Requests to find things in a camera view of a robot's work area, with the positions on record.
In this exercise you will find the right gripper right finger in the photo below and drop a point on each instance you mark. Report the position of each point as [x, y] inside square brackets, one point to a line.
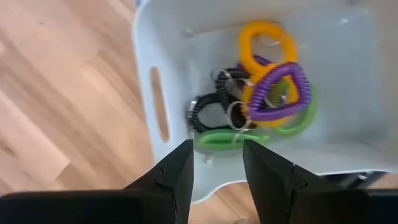
[311, 205]

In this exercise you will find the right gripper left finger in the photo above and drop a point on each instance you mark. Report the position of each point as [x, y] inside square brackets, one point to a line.
[93, 208]

